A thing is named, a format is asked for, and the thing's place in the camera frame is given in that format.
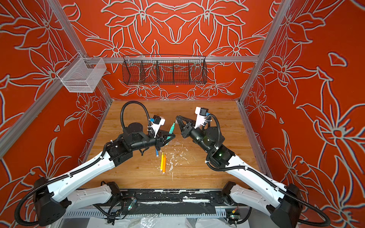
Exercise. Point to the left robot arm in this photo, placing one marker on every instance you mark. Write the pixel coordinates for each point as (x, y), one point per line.
(54, 197)

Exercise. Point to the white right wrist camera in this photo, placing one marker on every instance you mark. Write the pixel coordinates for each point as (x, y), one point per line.
(201, 113)

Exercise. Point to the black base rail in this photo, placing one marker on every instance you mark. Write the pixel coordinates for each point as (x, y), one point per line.
(190, 203)

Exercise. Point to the aluminium frame rail right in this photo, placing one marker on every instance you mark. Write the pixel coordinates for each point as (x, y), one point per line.
(283, 8)

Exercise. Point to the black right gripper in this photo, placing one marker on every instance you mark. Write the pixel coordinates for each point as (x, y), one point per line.
(186, 129)

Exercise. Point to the green marker pen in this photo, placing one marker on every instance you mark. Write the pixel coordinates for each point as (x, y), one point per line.
(171, 131)

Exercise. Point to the black wire basket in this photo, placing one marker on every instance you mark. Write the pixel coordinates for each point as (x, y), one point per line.
(168, 72)

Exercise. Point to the yellow marker pen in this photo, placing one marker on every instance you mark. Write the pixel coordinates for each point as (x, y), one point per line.
(162, 161)

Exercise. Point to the aluminium frame rail left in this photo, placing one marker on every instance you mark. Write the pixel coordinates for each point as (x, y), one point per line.
(39, 116)

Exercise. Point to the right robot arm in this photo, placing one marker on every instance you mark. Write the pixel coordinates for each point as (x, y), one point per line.
(282, 203)

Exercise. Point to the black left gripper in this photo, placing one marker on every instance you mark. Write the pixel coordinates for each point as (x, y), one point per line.
(162, 135)

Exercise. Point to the orange marker pen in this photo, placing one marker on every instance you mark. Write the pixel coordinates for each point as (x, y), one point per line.
(164, 164)

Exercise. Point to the white mesh basket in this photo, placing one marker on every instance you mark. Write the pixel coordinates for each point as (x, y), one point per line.
(82, 77)

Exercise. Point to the aluminium frame rail back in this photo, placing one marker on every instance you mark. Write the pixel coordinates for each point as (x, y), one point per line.
(209, 59)

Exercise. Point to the aluminium frame rail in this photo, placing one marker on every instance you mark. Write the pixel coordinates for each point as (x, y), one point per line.
(39, 116)
(283, 8)
(209, 59)

